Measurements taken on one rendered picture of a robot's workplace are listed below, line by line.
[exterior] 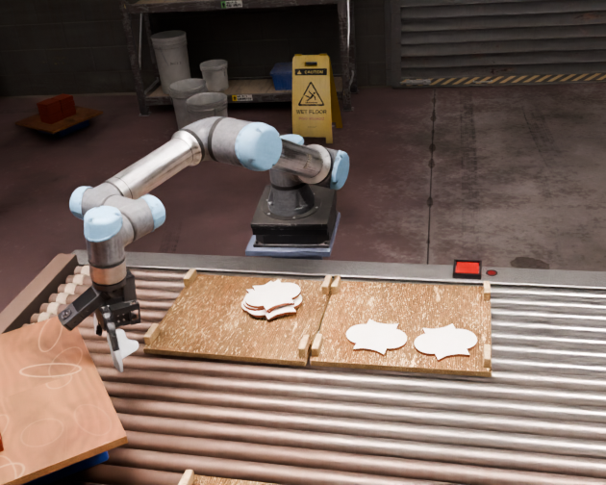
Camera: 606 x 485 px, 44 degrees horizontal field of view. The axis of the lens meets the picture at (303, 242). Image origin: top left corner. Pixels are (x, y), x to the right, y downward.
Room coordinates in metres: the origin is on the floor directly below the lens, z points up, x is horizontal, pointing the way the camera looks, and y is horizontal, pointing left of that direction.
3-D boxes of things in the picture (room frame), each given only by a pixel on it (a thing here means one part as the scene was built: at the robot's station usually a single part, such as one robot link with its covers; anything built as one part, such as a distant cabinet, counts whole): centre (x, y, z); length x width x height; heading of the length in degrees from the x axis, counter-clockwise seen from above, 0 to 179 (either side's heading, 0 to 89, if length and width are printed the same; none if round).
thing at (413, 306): (1.52, -0.23, 0.93); 0.41 x 0.35 x 0.02; 76
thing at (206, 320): (1.62, 0.17, 0.93); 0.41 x 0.35 x 0.02; 74
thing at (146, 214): (1.47, 0.36, 1.31); 0.11 x 0.11 x 0.08; 55
